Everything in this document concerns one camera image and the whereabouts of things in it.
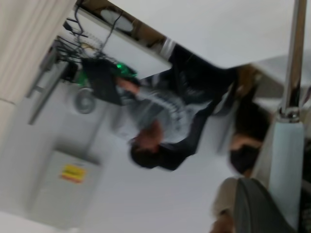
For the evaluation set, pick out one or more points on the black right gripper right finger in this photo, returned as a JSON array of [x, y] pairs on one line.
[[306, 208]]

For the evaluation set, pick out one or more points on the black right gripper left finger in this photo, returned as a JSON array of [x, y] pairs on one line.
[[257, 208]]

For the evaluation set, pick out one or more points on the beige rounded object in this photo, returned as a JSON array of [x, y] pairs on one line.
[[224, 196]]

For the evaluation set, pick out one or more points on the person with black face mask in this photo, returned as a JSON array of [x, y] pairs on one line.
[[247, 145]]

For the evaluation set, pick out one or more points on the person in grey printed shirt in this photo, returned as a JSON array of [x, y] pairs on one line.
[[165, 109]]

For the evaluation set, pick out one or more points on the green lit device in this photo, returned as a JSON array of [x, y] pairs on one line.
[[125, 70]]

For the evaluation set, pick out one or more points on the white cabinet with yellow label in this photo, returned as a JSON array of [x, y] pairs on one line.
[[65, 187]]

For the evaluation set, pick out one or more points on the white round fan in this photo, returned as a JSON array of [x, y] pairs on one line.
[[84, 101]]

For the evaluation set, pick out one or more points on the white desk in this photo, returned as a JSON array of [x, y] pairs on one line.
[[131, 48]]

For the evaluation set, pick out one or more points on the white oval object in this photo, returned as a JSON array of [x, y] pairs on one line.
[[116, 19]]

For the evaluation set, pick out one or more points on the grey metal stand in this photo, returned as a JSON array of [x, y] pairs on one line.
[[46, 85]]

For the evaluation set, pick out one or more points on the beige curtain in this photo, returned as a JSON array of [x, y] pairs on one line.
[[26, 46]]

